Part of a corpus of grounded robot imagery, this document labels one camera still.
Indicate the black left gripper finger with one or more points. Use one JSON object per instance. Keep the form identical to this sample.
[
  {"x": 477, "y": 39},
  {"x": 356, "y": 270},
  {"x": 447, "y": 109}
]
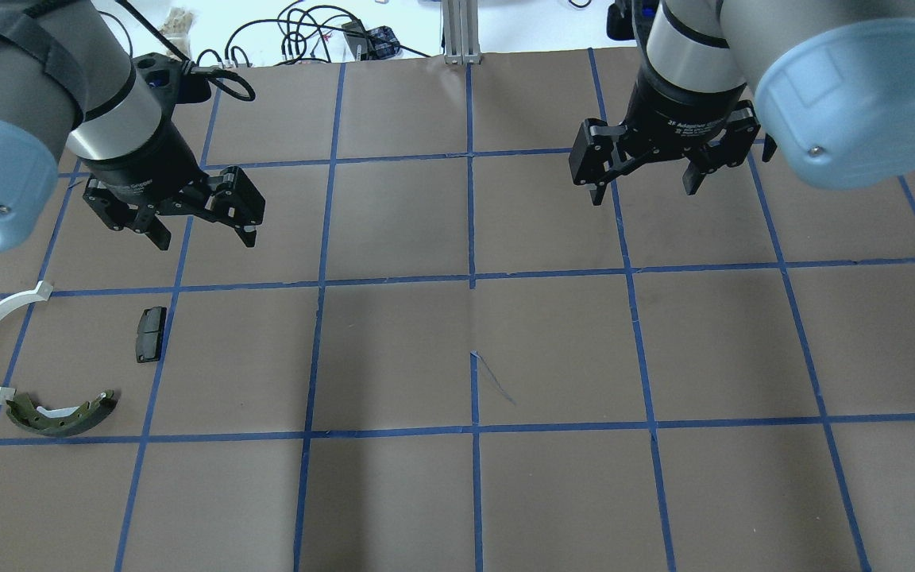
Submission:
[
  {"x": 229, "y": 198},
  {"x": 119, "y": 216}
]

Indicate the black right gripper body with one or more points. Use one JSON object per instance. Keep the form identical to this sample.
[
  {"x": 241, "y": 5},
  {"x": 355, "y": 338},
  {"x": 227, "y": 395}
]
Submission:
[{"x": 678, "y": 113}]

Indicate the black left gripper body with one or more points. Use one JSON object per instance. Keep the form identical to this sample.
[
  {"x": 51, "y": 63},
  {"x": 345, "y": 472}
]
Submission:
[{"x": 154, "y": 164}]

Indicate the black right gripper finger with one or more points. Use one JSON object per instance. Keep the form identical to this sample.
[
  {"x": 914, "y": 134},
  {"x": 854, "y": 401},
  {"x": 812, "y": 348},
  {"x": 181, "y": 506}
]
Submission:
[
  {"x": 739, "y": 132},
  {"x": 602, "y": 153}
]

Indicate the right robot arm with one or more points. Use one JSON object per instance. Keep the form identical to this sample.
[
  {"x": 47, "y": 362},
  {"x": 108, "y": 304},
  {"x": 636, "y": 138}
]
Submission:
[{"x": 830, "y": 84}]

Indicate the black brake pad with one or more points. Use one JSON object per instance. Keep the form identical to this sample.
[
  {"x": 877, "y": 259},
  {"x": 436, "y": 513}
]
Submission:
[{"x": 150, "y": 334}]

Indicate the olive green brake shoe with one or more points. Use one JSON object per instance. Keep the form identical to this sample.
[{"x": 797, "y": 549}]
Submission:
[{"x": 64, "y": 422}]

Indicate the aluminium frame post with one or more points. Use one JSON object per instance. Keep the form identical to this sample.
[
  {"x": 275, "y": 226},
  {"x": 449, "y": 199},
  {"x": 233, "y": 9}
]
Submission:
[{"x": 460, "y": 32}]

